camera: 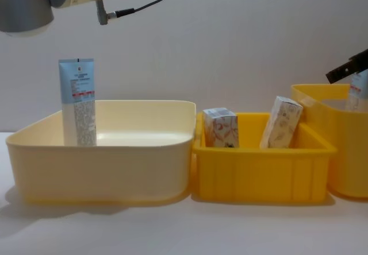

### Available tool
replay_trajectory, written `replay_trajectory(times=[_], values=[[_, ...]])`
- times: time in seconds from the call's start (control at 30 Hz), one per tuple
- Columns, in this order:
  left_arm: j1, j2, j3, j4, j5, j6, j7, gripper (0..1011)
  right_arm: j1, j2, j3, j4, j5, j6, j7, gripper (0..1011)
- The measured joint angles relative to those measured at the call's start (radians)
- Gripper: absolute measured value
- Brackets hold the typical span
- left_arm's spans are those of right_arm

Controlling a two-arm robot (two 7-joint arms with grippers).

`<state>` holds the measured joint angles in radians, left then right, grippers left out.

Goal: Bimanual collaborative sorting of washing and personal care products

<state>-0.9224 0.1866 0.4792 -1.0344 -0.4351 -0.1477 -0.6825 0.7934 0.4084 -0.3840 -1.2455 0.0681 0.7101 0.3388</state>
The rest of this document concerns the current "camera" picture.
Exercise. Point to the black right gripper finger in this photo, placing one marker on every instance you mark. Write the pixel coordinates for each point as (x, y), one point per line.
(345, 69)

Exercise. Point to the white tube red label band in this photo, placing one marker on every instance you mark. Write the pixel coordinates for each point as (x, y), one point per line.
(358, 87)

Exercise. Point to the white carton grey floral print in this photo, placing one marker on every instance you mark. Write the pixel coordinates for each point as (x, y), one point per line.
(283, 123)

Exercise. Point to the tall yellow plastic bin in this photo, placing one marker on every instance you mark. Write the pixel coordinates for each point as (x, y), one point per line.
(349, 151)

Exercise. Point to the low yellow plastic bin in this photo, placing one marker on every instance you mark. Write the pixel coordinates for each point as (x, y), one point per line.
(258, 174)

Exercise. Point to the white carton orange floral print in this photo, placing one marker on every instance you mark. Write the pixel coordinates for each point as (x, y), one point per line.
(222, 130)

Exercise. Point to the cream plastic bin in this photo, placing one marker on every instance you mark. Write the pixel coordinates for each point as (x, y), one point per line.
(97, 171)

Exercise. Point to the blue white cosmetic tube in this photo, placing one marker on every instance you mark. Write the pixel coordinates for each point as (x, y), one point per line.
(77, 94)

